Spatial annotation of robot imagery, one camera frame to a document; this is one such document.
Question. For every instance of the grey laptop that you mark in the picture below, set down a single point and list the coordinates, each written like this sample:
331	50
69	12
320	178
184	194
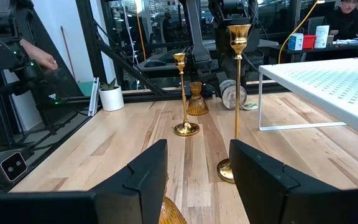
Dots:
315	25

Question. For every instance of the white canister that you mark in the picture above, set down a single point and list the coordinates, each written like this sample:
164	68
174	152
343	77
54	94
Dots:
322	37

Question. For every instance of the medium gold candlestick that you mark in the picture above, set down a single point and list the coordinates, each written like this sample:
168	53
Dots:
186	129

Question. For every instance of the white pot with succulent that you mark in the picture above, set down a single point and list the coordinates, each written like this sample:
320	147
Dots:
112	99

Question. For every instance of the teal sheet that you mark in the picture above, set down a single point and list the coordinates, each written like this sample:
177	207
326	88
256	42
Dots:
85	88

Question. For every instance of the tall gold candlestick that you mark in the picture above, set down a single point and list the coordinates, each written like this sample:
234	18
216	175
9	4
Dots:
239	40

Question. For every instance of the amber ribbed glass candle holder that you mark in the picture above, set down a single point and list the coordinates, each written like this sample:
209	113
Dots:
197	105
172	214

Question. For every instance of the black computer mouse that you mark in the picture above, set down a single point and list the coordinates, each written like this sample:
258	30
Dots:
154	63

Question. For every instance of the red box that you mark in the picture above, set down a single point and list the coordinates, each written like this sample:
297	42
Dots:
309	42

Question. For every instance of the white and blue box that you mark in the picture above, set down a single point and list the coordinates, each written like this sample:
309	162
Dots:
295	42

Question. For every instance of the person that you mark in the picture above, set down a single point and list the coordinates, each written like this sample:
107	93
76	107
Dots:
168	28
343	21

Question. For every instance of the black table-level camera box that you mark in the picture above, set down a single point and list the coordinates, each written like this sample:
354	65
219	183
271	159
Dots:
11	168

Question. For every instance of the white perforated shelf riser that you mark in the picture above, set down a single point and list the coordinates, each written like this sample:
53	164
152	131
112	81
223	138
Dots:
322	81

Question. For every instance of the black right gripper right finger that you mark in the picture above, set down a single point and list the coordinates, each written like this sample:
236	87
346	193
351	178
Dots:
269	196

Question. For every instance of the black office desk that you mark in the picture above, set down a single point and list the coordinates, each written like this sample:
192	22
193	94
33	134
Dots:
322	49

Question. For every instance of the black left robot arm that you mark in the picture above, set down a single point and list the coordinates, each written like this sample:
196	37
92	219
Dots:
221	46

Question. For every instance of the silver mercury glass votive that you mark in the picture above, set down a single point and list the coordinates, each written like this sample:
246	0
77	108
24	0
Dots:
236	96

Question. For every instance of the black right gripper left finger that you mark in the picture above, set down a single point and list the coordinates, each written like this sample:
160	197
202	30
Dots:
135	202

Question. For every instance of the person's hand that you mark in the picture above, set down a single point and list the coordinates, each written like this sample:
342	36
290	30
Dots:
43	59

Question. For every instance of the person's forearm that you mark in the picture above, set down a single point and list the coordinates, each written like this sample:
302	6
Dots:
26	45

